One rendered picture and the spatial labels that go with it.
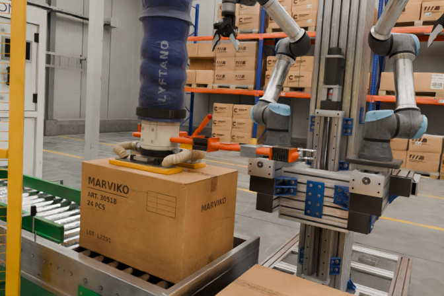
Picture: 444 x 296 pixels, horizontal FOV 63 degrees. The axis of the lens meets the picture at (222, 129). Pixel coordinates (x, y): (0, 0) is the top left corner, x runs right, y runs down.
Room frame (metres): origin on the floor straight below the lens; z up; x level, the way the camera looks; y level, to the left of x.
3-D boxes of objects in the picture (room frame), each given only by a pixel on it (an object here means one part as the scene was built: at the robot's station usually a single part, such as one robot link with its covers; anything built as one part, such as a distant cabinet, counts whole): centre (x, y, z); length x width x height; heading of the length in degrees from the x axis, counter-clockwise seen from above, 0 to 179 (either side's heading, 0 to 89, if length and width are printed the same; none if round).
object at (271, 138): (1.96, -0.30, 1.09); 0.15 x 0.15 x 0.10
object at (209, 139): (1.54, 0.06, 1.08); 0.10 x 0.08 x 0.06; 150
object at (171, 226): (1.67, 0.27, 0.75); 0.60 x 0.40 x 0.40; 59
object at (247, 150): (1.43, -0.12, 1.07); 0.07 x 0.07 x 0.04; 60
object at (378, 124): (1.70, -0.73, 1.20); 0.13 x 0.12 x 0.14; 90
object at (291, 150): (1.36, -0.23, 1.08); 0.08 x 0.07 x 0.05; 60
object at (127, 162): (1.58, 0.33, 0.97); 0.34 x 0.10 x 0.05; 60
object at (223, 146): (1.67, 0.05, 1.08); 0.93 x 0.30 x 0.04; 60
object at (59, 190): (2.50, 1.13, 0.60); 1.60 x 0.10 x 0.09; 58
